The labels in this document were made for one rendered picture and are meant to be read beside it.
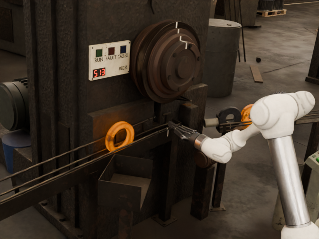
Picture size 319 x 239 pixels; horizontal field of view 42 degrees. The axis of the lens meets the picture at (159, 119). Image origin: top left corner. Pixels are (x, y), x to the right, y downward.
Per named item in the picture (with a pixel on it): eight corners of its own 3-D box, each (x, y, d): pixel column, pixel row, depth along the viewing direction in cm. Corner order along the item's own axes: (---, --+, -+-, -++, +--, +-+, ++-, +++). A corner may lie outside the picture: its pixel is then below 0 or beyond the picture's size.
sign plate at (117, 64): (88, 79, 214) (88, 45, 207) (126, 71, 231) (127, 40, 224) (90, 80, 212) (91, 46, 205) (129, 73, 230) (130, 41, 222)
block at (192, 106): (175, 137, 274) (178, 103, 265) (183, 133, 280) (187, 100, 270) (187, 142, 267) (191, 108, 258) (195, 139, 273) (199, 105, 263)
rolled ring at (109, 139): (116, 160, 230) (112, 158, 232) (138, 138, 237) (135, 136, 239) (103, 139, 218) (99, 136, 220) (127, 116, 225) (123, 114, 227)
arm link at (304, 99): (281, 100, 196) (264, 103, 188) (312, 82, 183) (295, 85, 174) (293, 125, 193) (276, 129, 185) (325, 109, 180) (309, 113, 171)
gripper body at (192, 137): (192, 148, 232) (180, 141, 238) (202, 144, 238) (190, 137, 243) (194, 136, 229) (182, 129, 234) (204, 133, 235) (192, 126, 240)
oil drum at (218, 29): (177, 87, 544) (184, 19, 509) (206, 80, 583) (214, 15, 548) (212, 101, 506) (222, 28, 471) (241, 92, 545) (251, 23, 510)
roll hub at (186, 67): (158, 93, 227) (162, 43, 216) (192, 84, 246) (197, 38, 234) (165, 96, 223) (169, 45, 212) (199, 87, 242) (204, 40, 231)
